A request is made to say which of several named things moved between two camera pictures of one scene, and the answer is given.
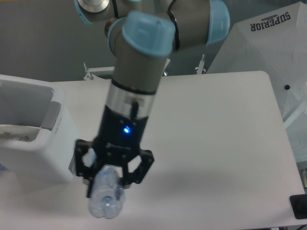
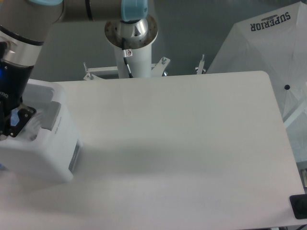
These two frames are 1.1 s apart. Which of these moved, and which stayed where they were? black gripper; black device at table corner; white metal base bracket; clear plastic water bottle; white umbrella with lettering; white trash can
Moved: clear plastic water bottle; black gripper
Stayed: white trash can; white metal base bracket; white umbrella with lettering; black device at table corner
